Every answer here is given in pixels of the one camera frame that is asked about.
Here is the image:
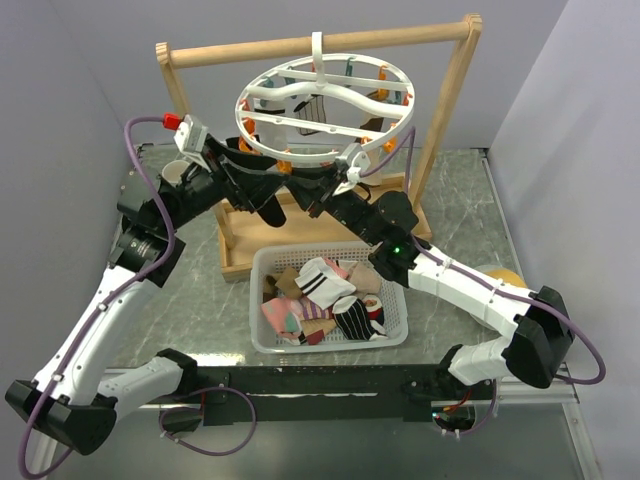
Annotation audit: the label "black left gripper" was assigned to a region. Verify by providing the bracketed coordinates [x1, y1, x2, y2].
[158, 133, 289, 233]

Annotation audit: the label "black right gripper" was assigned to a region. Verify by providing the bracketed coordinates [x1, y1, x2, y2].
[284, 163, 382, 248]

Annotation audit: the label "orange clothes peg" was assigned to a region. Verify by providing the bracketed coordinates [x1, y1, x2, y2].
[276, 160, 293, 175]
[382, 137, 397, 154]

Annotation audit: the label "cream brown ribbed sock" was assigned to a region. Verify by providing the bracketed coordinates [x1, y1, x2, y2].
[359, 112, 389, 189]

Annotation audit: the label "black white striped sock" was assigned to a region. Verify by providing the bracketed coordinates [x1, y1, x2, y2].
[293, 95, 326, 124]

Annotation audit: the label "black sock white stripes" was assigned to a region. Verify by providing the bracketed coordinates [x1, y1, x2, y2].
[226, 136, 286, 228]

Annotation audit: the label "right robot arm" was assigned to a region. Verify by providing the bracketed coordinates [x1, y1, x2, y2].
[285, 167, 574, 399]

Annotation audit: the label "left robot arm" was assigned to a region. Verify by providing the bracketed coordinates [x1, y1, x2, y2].
[5, 137, 281, 455]

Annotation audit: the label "wooden hanger stand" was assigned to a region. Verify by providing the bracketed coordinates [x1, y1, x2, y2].
[156, 13, 483, 282]

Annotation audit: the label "white round clip hanger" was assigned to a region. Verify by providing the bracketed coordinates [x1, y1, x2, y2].
[235, 32, 415, 165]

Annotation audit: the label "tan brown sock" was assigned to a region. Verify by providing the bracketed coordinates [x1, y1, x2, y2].
[263, 267, 303, 301]

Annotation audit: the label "beige folded sock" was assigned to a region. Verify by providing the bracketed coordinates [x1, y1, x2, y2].
[348, 262, 382, 297]

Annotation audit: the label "purple striped sock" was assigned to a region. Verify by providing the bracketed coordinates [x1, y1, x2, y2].
[299, 298, 333, 320]

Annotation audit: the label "pink sock left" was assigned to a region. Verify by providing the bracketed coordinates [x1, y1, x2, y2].
[261, 297, 302, 342]

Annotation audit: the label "red santa sock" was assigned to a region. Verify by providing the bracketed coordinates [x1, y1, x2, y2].
[362, 294, 385, 326]

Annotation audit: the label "white plastic laundry basket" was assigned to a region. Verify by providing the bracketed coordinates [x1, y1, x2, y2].
[249, 241, 408, 354]

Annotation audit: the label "yellow dish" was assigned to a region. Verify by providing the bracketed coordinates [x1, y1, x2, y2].
[476, 265, 527, 288]

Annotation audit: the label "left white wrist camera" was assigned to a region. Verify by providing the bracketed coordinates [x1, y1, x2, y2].
[174, 114, 209, 168]

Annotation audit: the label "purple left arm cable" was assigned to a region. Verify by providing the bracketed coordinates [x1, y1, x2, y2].
[17, 115, 257, 479]

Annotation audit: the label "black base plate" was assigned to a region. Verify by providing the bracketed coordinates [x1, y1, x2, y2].
[151, 364, 494, 426]

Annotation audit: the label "aluminium rail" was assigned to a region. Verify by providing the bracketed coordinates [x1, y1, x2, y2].
[48, 363, 580, 411]

